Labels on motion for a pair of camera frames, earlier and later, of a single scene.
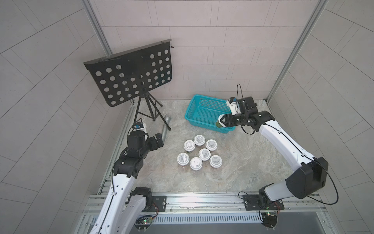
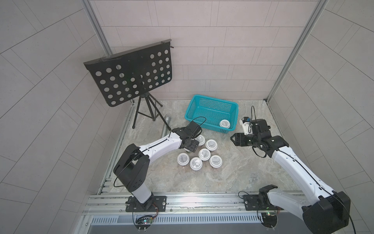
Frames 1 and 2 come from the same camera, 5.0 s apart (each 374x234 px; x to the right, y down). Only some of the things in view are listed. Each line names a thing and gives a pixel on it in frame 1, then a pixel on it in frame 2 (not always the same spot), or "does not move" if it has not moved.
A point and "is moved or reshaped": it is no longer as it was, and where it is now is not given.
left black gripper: [155, 146] -> [194, 146]
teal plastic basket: [204, 111] does not move
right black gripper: [229, 117] -> [240, 135]
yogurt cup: [211, 145] does not move
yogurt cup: [204, 154] does not move
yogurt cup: [215, 161] does not move
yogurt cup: [219, 124] is moved or reshaped
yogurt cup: [199, 140] does not move
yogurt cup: [183, 159] does not move
